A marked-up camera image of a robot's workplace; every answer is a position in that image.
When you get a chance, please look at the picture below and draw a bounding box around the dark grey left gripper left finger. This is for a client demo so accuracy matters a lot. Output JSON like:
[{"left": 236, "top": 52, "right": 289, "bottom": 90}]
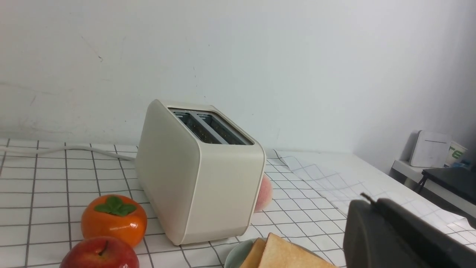
[{"left": 343, "top": 193, "right": 431, "bottom": 268}]

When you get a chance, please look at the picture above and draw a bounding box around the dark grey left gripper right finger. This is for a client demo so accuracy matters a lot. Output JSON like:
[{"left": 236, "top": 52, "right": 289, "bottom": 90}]
[{"left": 376, "top": 198, "right": 475, "bottom": 268}]

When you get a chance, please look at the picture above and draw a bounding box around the golden toast slice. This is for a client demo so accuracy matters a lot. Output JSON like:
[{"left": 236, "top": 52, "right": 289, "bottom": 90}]
[
  {"left": 258, "top": 233, "right": 336, "bottom": 268},
  {"left": 240, "top": 239, "right": 266, "bottom": 268}
]

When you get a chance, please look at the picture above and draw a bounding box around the black side table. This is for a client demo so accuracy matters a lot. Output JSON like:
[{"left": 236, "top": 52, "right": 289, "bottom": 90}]
[{"left": 416, "top": 167, "right": 476, "bottom": 205}]

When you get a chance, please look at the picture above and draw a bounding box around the white green paper cup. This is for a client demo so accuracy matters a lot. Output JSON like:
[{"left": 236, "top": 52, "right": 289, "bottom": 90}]
[{"left": 444, "top": 141, "right": 467, "bottom": 167}]

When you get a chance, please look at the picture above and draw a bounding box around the white box device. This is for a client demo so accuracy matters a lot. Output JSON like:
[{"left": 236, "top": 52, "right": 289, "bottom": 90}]
[{"left": 409, "top": 130, "right": 451, "bottom": 168}]

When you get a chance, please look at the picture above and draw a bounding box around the pink yellow peach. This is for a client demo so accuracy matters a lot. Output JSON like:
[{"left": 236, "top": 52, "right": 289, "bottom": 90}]
[{"left": 254, "top": 173, "right": 273, "bottom": 213}]

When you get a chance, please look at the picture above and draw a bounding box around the pale green round plate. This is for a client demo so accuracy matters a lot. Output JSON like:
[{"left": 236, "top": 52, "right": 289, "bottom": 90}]
[{"left": 224, "top": 237, "right": 267, "bottom": 268}]

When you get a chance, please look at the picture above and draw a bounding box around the cream white toaster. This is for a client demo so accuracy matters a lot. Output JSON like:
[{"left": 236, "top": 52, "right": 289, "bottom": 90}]
[{"left": 134, "top": 99, "right": 266, "bottom": 245}]

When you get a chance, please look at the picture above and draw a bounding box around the orange persimmon with leaf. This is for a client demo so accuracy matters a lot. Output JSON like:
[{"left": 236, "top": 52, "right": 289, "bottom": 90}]
[{"left": 81, "top": 194, "right": 148, "bottom": 247}]

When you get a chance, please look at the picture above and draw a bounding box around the red apple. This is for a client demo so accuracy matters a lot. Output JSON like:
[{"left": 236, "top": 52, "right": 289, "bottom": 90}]
[{"left": 60, "top": 236, "right": 140, "bottom": 268}]

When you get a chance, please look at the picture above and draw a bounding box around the white grid tablecloth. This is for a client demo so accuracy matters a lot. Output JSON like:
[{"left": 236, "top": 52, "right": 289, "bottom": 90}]
[{"left": 1, "top": 135, "right": 475, "bottom": 268}]

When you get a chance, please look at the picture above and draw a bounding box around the white toaster power cable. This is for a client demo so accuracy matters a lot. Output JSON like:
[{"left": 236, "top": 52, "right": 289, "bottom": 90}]
[{"left": 0, "top": 145, "right": 136, "bottom": 161}]

